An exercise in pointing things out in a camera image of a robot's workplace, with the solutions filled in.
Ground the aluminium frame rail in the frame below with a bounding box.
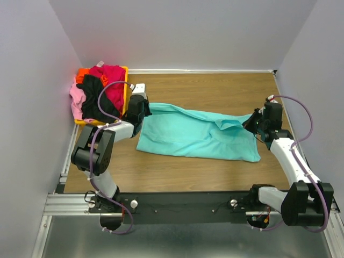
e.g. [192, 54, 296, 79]
[34, 139, 343, 257]

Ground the magenta t shirt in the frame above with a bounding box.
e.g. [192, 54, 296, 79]
[89, 64, 127, 108]

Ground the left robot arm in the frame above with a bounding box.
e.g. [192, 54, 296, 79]
[71, 93, 151, 212]

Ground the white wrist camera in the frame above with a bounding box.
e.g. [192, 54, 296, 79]
[130, 83, 146, 95]
[266, 95, 278, 103]

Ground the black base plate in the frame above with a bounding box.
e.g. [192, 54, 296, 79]
[88, 191, 280, 225]

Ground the yellow plastic bin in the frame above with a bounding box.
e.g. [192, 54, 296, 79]
[74, 64, 128, 125]

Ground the pink t shirt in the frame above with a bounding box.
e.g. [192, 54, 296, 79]
[69, 75, 94, 123]

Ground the turquoise t shirt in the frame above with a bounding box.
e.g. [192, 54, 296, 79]
[137, 103, 261, 162]

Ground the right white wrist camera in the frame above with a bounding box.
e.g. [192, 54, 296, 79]
[266, 95, 278, 103]

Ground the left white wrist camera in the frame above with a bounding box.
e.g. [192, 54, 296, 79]
[130, 83, 146, 95]

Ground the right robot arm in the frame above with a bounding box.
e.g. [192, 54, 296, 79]
[243, 99, 334, 232]

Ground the orange t shirt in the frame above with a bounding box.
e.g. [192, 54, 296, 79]
[75, 68, 108, 87]

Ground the black t shirt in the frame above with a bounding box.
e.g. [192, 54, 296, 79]
[76, 75, 120, 123]

